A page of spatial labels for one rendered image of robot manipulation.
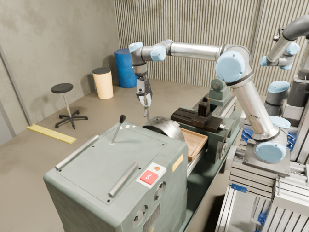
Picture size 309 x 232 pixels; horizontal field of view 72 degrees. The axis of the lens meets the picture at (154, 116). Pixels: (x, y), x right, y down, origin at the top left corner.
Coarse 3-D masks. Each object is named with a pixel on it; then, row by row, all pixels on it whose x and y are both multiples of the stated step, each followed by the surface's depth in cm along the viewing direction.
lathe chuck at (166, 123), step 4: (156, 116) 145; (160, 116) 143; (152, 120) 141; (160, 120) 138; (164, 120) 138; (168, 120) 139; (160, 124) 134; (164, 124) 135; (168, 124) 136; (168, 128) 133; (172, 128) 135; (176, 128) 136; (172, 132) 133; (176, 132) 135; (180, 132) 137; (176, 136) 134; (180, 136) 136; (180, 140) 136; (184, 140) 140
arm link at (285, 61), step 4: (280, 56) 159; (284, 56) 158; (288, 56) 156; (292, 56) 155; (280, 60) 158; (284, 60) 158; (288, 60) 157; (292, 60) 157; (280, 64) 159; (284, 64) 159; (288, 64) 158; (280, 68) 163; (284, 68) 161; (288, 68) 160
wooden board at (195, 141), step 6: (186, 132) 186; (192, 132) 182; (186, 138) 179; (192, 138) 178; (198, 138) 178; (204, 138) 178; (192, 144) 172; (198, 144) 171; (204, 144) 174; (192, 150) 166; (198, 150) 164; (192, 156) 157
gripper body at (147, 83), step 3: (147, 72) 119; (135, 75) 118; (138, 75) 116; (141, 75) 116; (144, 75) 122; (147, 81) 122; (147, 84) 119; (147, 87) 120; (150, 87) 126; (147, 90) 120
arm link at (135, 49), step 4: (132, 44) 110; (136, 44) 109; (140, 44) 110; (132, 48) 110; (136, 48) 109; (140, 48) 109; (132, 52) 111; (136, 52) 110; (140, 52) 109; (132, 56) 112; (136, 56) 111; (140, 56) 109; (132, 60) 113; (136, 60) 112; (140, 60) 112; (132, 64) 116; (136, 64) 113; (140, 64) 113
